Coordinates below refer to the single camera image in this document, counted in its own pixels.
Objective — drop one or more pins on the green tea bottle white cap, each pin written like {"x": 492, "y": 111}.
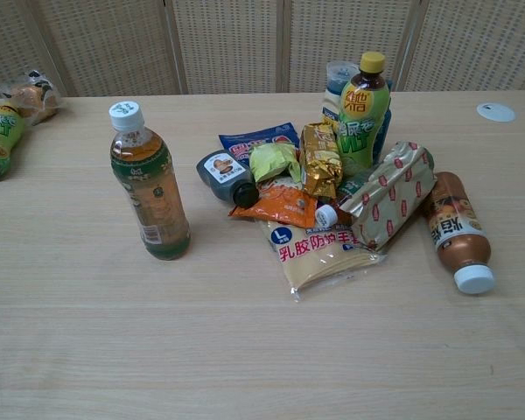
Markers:
{"x": 151, "y": 188}

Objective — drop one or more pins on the lemon tea bottle yellow cap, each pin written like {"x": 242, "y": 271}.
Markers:
{"x": 358, "y": 118}

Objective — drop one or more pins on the brown milk tea bottle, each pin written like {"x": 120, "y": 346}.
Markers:
{"x": 457, "y": 227}

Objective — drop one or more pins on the green yellow drink bottle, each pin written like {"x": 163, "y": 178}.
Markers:
{"x": 0, "y": 140}

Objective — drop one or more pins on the orange snack packet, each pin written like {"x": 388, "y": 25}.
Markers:
{"x": 280, "y": 203}

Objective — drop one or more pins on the light green snack packet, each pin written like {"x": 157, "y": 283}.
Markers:
{"x": 272, "y": 161}

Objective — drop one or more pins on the dark sauce bottle black cap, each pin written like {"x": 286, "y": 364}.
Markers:
{"x": 222, "y": 172}

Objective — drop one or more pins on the blue snack packet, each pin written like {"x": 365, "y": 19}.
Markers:
{"x": 254, "y": 144}

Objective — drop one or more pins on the latex gloves bag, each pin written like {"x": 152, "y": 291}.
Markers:
{"x": 319, "y": 258}

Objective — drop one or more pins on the gold foil snack packet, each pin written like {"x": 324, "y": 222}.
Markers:
{"x": 320, "y": 162}

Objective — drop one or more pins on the green bottle with white cap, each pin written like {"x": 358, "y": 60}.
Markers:
{"x": 339, "y": 199}

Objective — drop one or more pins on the silver red-patterned snack bag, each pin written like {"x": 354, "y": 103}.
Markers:
{"x": 391, "y": 192}

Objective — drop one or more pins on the white bottle with blue label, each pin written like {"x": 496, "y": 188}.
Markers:
{"x": 334, "y": 94}

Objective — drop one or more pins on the perforated folding screen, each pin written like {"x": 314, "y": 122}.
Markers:
{"x": 262, "y": 44}

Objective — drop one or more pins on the white round lid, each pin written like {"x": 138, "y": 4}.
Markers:
{"x": 496, "y": 112}

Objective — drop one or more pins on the wrapped bread in clear bag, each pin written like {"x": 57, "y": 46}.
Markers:
{"x": 32, "y": 98}

